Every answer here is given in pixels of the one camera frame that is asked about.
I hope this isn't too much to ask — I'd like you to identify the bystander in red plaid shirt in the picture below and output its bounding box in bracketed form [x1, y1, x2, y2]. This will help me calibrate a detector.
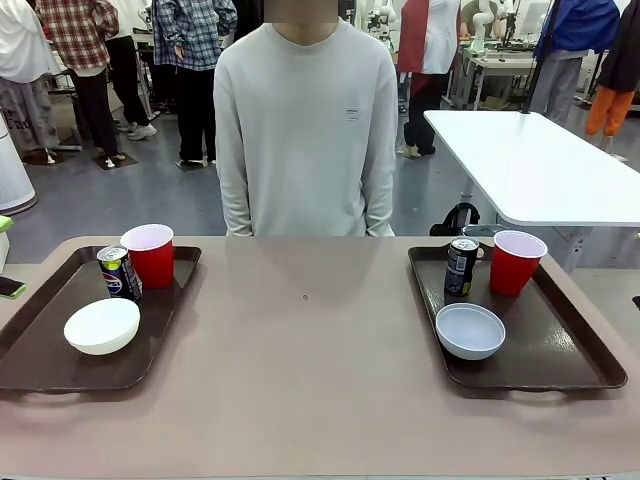
[34, 0, 124, 169]

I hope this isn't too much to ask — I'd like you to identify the white box with green top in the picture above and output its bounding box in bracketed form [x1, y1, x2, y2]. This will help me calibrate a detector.
[0, 215, 12, 269]

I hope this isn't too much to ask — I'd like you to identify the red plastic cup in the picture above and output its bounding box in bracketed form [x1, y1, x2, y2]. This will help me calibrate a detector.
[488, 229, 549, 297]
[119, 224, 176, 290]

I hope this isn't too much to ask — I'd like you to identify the bystander in blue jacket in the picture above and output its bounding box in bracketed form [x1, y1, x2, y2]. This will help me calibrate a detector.
[530, 0, 622, 127]

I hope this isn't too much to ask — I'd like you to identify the person's left forearm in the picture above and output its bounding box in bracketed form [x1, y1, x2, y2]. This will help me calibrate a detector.
[362, 179, 396, 239]

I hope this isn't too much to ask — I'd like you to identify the white bowl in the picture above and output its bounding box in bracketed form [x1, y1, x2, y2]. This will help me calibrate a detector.
[63, 298, 142, 357]

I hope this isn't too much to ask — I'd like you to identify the black bag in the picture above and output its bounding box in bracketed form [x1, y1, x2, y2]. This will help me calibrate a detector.
[429, 202, 481, 237]

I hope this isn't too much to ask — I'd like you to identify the bystander in white clothes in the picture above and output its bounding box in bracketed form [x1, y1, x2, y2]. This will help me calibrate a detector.
[0, 0, 64, 164]

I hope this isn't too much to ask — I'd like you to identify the bystander in orange trousers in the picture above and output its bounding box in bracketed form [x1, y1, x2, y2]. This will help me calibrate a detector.
[584, 0, 640, 137]

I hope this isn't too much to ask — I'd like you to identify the grey workbench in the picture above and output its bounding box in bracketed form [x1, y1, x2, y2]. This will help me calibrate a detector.
[458, 42, 540, 110]

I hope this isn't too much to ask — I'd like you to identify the phone in green case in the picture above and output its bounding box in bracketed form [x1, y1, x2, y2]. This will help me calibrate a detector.
[0, 276, 27, 301]

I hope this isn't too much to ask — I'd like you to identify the brown serving tray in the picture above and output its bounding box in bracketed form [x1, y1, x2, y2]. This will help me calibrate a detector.
[0, 244, 204, 392]
[407, 239, 629, 391]

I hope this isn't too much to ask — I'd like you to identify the grey bowl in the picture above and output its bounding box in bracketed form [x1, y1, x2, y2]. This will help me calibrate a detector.
[434, 302, 507, 362]

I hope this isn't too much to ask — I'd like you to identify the bystander in red white jacket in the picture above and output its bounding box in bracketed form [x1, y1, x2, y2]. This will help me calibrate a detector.
[397, 0, 462, 159]

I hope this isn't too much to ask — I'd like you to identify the bystander in blue plaid shirt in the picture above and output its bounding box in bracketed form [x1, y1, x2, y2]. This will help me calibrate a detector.
[151, 0, 239, 166]

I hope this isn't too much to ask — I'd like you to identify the bystander in black trousers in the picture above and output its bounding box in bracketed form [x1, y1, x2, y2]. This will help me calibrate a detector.
[104, 0, 159, 141]

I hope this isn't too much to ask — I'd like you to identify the black pole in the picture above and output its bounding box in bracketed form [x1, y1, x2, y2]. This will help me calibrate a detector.
[519, 0, 557, 115]

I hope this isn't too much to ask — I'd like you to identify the person in beige sweater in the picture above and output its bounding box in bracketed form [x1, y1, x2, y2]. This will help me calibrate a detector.
[213, 19, 400, 239]

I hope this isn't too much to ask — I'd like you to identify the person's right forearm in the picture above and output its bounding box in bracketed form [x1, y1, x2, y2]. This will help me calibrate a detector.
[219, 179, 256, 239]

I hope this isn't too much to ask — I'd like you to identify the white table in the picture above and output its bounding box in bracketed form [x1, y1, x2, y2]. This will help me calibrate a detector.
[422, 108, 640, 274]

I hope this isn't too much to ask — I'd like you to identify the white cylinder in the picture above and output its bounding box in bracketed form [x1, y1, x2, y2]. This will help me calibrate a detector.
[0, 107, 39, 216]

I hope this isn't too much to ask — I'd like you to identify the black Pepsi can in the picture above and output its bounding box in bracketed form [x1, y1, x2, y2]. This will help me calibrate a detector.
[96, 244, 144, 303]
[443, 236, 481, 298]

